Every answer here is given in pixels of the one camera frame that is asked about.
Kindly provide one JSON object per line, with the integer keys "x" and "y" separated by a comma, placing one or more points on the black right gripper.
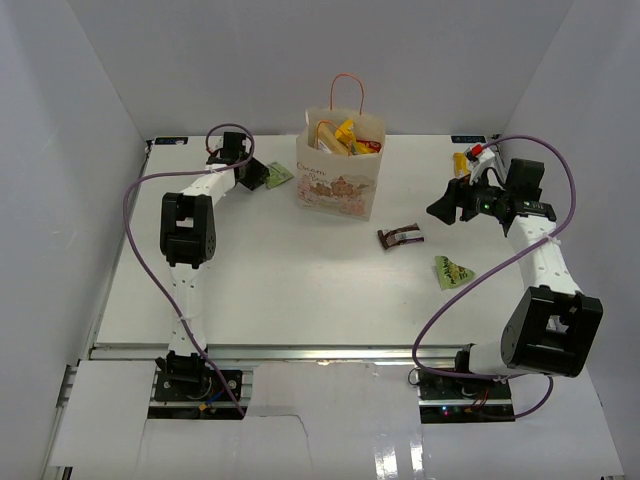
{"x": 459, "y": 192}

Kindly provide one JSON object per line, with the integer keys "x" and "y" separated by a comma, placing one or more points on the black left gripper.
{"x": 258, "y": 171}

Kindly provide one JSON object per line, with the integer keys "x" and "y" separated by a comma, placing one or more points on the brown chocolate bar wrapper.
{"x": 400, "y": 236}

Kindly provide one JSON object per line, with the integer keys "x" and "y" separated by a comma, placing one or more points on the large brown paper snack bag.
{"x": 326, "y": 141}

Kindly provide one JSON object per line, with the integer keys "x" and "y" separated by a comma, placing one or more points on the red foil snack packet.
{"x": 370, "y": 146}

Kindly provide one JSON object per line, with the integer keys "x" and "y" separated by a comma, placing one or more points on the yellow snack bar wrapper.
{"x": 345, "y": 135}

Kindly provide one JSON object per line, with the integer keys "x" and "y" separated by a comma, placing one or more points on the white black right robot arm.
{"x": 553, "y": 327}

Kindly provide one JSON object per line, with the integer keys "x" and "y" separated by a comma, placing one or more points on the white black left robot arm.
{"x": 188, "y": 235}

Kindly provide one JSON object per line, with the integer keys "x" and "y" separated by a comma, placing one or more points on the cream bear paper bag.
{"x": 334, "y": 184}

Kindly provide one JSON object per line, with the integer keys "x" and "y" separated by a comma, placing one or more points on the yellow snack packet far right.
{"x": 461, "y": 165}

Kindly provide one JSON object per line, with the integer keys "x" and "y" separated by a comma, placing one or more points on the blue logo sticker right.
{"x": 468, "y": 139}

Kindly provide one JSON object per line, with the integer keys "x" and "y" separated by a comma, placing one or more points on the blue logo sticker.
{"x": 171, "y": 140}
{"x": 468, "y": 139}

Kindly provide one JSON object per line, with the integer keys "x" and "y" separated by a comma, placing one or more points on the green triangular snack packet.
{"x": 451, "y": 275}

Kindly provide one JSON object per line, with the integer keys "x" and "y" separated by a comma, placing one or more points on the blue logo sticker left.
{"x": 171, "y": 140}

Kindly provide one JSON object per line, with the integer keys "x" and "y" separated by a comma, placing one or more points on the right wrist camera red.
{"x": 480, "y": 159}

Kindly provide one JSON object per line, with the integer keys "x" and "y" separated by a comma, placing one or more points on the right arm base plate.
{"x": 437, "y": 387}

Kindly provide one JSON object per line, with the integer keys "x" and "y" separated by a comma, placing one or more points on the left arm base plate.
{"x": 206, "y": 388}

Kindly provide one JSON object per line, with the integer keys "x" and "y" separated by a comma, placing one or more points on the aluminium frame rail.
{"x": 258, "y": 354}

